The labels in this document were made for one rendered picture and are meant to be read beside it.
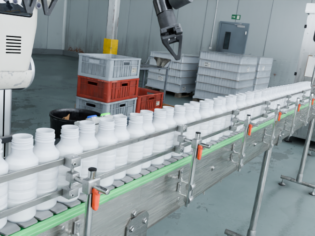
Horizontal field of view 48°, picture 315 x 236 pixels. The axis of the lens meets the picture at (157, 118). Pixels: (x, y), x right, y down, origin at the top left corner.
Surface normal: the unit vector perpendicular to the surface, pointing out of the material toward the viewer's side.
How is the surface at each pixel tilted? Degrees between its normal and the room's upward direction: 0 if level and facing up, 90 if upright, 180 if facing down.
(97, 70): 90
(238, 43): 90
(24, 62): 90
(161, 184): 90
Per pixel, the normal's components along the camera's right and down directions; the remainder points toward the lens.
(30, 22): 0.82, 0.22
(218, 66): -0.52, 0.14
